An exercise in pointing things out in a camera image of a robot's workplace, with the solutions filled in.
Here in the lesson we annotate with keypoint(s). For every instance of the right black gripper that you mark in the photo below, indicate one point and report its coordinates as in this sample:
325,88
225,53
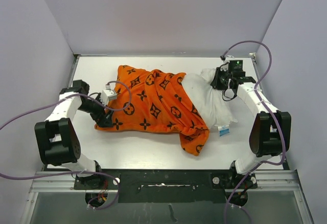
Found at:
216,84

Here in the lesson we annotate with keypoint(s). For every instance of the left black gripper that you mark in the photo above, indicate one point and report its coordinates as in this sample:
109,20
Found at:
102,119

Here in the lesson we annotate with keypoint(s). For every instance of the white pillow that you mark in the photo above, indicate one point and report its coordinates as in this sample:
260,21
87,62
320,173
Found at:
207,101

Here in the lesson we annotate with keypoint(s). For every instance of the orange patterned pillowcase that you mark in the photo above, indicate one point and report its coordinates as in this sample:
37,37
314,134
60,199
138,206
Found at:
154,101

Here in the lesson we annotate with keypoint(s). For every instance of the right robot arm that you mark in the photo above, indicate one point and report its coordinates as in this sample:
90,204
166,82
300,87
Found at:
269,139

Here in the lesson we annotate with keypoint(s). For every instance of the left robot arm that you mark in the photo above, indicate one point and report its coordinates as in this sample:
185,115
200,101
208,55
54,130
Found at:
56,138

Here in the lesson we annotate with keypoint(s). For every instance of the blue white pillow label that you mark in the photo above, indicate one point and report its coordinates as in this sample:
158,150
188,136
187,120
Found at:
223,130

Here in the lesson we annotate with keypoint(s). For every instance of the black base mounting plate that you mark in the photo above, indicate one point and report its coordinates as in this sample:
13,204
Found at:
171,186

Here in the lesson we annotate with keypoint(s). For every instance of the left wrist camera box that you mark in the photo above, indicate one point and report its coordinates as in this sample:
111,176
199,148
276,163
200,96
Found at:
108,95

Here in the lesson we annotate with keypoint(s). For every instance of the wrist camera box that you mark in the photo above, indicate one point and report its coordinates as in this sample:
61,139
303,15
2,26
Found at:
226,58
108,95

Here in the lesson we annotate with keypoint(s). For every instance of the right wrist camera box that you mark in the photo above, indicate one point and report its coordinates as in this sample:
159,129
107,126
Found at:
226,58

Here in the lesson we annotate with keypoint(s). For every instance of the aluminium frame rail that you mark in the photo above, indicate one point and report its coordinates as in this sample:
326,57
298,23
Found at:
267,180

